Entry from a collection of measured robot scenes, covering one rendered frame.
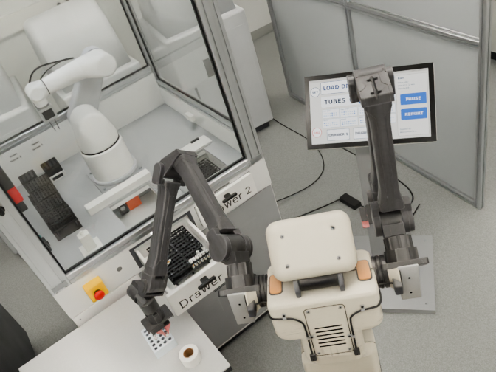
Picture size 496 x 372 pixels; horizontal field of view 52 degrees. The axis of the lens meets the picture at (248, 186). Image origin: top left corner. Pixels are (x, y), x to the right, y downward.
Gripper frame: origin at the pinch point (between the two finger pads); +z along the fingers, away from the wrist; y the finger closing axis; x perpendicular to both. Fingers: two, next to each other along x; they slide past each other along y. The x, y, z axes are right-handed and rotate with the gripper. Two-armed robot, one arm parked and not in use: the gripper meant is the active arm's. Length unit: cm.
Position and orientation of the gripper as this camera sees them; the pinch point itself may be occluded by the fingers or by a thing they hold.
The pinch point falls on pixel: (165, 332)
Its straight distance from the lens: 190.3
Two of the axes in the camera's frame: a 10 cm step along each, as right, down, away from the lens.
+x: 5.6, 4.1, -7.2
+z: 2.5, 7.5, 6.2
